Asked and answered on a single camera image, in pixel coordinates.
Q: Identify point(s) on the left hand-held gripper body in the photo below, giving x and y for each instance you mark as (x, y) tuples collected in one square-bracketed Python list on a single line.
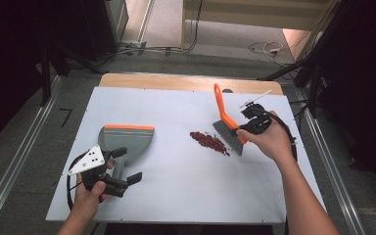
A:
[(89, 161)]

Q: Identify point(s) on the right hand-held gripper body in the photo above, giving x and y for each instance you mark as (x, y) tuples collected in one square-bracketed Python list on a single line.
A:
[(259, 122)]

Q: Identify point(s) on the grey dustpan with orange edge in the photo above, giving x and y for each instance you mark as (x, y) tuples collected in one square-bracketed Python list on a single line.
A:
[(127, 140)]

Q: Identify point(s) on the orange brush with grey bristles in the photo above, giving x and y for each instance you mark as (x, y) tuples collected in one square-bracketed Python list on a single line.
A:
[(228, 130)]

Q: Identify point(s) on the pile of red beans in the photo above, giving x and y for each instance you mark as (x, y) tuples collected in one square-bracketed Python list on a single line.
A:
[(210, 142)]

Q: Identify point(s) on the person's right hand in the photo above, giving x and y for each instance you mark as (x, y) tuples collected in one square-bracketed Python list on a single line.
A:
[(274, 140)]

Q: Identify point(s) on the person's left hand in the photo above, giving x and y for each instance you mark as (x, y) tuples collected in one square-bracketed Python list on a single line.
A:
[(86, 202)]

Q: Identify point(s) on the white table mat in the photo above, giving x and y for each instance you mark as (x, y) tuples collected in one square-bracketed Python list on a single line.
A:
[(176, 196)]

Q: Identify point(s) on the black metal stand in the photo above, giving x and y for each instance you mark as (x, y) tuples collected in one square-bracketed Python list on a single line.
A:
[(45, 78), (313, 94)]

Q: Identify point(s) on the light wooden platform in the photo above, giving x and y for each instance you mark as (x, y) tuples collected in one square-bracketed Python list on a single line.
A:
[(258, 13)]

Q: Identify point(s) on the black curtain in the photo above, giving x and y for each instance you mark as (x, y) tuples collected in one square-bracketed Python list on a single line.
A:
[(362, 81), (6, 65)]

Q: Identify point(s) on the dark cabinet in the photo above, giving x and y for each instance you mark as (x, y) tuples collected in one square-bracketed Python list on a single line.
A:
[(104, 26)]

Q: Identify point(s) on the metal floor rail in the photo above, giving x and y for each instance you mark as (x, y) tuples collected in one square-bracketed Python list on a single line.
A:
[(23, 153), (339, 196)]

